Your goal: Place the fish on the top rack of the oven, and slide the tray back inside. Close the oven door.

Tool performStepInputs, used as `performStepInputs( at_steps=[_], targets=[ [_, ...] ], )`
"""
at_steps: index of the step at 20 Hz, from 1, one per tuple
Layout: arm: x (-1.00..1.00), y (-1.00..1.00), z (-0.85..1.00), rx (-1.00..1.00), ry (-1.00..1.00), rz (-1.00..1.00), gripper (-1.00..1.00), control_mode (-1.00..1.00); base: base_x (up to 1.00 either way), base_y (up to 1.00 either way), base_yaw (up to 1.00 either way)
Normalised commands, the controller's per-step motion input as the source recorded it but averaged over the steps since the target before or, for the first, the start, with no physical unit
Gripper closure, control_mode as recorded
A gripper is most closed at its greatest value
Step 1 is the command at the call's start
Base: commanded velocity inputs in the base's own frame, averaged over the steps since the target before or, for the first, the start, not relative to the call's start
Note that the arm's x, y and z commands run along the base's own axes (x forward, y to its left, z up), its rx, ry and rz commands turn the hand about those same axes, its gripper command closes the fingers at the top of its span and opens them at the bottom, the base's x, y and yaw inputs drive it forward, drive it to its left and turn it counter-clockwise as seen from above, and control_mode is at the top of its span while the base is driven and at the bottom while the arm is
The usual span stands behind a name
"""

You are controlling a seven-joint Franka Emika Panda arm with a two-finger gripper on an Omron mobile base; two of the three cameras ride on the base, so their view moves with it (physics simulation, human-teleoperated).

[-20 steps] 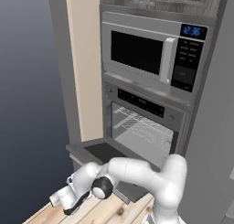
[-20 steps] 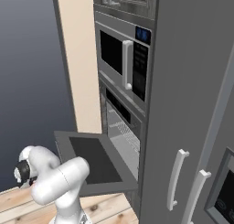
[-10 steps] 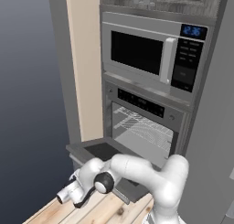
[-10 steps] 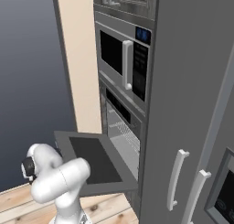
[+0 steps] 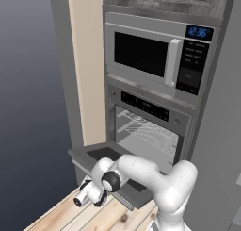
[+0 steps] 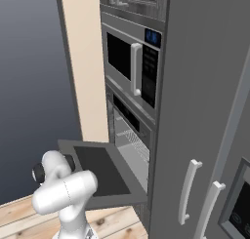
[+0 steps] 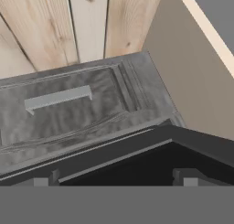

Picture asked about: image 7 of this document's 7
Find grey marbled cupboard drawer front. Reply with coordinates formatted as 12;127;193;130
0;49;187;177

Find grey bar drawer handle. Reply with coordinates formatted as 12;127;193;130
24;84;93;116

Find taupe cabinet side panel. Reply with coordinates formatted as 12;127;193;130
141;0;234;142

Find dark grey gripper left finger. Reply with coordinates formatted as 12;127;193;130
12;168;61;187

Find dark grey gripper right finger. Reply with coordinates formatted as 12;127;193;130
172;167;233;187

